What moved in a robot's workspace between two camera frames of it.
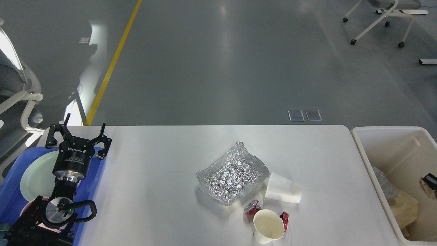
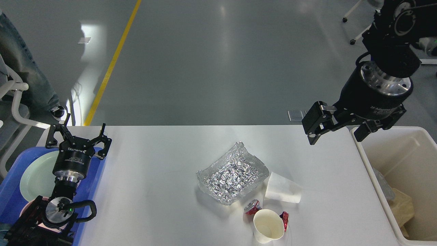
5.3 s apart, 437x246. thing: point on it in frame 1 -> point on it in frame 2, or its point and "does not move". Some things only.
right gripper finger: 431,180 -> 365,93
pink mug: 29,204 does not move
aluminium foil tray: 238,171 does not move
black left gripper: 71,163 does not move
